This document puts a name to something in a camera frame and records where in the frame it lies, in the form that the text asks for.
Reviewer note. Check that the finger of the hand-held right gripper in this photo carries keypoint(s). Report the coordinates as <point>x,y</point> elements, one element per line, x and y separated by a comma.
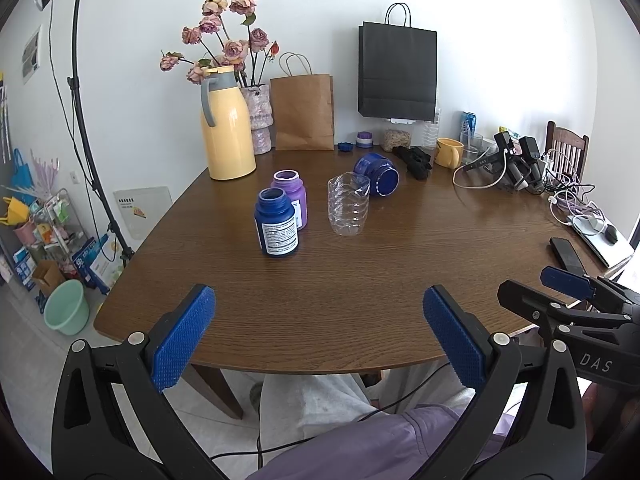
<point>565,280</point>
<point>525,297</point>

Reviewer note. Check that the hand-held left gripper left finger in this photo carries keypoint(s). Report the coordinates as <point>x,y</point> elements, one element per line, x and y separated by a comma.
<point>182,340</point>

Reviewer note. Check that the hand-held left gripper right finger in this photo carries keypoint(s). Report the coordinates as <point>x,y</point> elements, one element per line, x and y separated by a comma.
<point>452,337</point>

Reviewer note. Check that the clear plastic cup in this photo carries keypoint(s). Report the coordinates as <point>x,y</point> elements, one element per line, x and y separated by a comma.
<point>348,210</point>

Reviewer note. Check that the black phone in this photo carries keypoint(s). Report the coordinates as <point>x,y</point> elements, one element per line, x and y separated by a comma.
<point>567,257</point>

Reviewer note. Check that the silver laptop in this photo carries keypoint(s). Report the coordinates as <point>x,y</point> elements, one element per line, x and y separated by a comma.
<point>612,252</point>

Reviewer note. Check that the white charger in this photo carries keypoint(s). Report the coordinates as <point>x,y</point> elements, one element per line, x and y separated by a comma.
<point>587,222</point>

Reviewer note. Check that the black computer mouse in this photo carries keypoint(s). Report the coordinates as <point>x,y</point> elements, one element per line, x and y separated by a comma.
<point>611,236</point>

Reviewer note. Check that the blue paper ream boxes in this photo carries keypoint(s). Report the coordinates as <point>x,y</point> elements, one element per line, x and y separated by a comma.
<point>92,262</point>

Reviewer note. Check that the green plastic bucket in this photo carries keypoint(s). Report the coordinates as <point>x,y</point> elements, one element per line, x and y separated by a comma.
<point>67,310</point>

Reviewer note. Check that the black hand-held device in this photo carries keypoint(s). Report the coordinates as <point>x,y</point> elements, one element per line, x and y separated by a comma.
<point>506,160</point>
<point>531,160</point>

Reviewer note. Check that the person's purple shirt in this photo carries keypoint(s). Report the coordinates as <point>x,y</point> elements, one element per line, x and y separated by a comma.
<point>375,445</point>

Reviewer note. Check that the white sign board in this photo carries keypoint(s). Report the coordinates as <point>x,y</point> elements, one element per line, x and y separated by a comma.
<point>145,210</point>

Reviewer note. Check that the person's grey trouser legs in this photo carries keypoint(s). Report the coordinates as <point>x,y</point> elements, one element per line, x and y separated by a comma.
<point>310,400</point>

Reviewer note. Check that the wooden chair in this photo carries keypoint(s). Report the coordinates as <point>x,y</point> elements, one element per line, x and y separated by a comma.
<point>567,137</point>

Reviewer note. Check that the blue pill bottle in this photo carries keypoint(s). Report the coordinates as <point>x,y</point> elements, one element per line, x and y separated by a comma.
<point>275,225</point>

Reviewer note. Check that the cardboard box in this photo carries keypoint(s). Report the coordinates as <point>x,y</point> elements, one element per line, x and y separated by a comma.
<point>47,277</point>

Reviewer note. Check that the clear drinking glass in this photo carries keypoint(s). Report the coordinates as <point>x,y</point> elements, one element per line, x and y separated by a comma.
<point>471,147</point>

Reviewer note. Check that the yellow mug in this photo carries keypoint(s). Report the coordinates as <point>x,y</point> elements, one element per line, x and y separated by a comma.
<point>447,152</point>

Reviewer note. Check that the black gloves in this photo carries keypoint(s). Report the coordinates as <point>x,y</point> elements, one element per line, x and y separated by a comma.
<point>415,160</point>

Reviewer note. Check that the purple pill bottle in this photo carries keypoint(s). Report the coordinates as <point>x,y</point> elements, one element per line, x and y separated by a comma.
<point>295,195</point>

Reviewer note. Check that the blue drink can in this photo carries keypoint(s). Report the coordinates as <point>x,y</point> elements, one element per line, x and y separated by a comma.
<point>468,121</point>

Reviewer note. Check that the clear water bottle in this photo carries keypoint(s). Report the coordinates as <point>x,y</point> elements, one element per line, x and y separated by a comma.
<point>431,132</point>

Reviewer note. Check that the glass jar of oats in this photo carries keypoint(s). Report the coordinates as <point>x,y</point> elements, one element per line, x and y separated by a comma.
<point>398,140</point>

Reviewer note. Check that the yellow thermos jug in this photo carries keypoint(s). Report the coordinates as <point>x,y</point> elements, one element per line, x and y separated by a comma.
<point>227,135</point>

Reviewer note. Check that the small purple jar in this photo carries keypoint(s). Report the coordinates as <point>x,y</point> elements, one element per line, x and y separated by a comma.
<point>364,139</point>

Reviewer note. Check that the blue bottle lid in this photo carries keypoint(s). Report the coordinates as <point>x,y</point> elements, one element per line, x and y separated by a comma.
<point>345,146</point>

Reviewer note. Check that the blue bag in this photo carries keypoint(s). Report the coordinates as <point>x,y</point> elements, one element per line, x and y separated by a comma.
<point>22,172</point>

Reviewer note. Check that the pink textured vase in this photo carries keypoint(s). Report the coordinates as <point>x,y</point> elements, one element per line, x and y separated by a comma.
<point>260,115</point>

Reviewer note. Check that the brown paper bag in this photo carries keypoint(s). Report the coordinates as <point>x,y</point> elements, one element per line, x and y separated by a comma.
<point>302,110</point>

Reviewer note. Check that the black paper bag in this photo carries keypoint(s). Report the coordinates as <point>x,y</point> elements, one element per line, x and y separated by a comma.
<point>397,70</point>

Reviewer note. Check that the black light stand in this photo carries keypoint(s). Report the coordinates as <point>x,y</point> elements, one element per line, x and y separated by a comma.
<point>75,85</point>

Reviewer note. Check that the dried rose bouquet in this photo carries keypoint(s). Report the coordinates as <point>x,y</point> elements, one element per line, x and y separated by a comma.
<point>232,50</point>

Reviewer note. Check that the wall poster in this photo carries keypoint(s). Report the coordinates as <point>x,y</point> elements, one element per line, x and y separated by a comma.
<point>31,55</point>

